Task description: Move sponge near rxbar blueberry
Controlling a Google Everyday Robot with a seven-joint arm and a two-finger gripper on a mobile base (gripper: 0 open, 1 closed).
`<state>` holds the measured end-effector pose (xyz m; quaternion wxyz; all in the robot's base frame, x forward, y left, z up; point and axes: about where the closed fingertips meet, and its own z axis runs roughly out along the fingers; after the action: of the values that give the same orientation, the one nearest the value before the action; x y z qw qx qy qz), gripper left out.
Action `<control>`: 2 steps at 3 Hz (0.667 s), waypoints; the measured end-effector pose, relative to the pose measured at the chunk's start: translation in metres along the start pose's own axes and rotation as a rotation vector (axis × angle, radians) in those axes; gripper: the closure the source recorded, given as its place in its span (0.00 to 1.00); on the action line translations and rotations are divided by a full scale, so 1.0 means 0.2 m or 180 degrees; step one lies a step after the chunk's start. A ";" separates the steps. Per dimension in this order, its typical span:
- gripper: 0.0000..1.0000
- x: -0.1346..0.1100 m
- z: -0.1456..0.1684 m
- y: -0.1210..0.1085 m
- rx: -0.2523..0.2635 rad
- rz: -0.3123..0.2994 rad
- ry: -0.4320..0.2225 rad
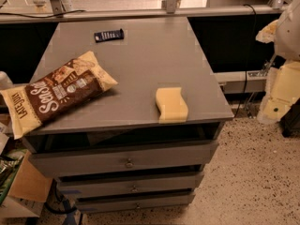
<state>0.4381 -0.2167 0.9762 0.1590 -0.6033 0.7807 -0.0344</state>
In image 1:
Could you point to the green snack bag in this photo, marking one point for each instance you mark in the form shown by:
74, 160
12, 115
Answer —
9, 165

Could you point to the yellow sponge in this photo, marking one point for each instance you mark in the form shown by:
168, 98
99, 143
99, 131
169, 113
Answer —
171, 105

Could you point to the grey drawer cabinet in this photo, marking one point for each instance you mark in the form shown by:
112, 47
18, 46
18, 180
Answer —
112, 153

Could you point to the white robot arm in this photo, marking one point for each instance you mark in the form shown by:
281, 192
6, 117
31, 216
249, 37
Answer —
287, 36

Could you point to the cardboard box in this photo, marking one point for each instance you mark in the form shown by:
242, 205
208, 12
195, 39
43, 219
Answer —
27, 193

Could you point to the grey metal bracket beam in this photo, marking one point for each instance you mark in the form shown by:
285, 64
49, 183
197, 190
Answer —
239, 82

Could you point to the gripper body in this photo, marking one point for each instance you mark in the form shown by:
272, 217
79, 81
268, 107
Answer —
289, 35

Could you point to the blue rxbar blueberry bar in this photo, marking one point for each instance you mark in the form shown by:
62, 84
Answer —
109, 35

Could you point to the grey metal rail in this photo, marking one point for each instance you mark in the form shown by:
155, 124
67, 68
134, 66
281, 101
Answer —
84, 15

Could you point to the brown sea salt chip bag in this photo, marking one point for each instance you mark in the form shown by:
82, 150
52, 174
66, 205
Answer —
35, 104

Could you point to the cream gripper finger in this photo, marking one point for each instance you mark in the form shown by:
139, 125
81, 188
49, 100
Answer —
267, 34

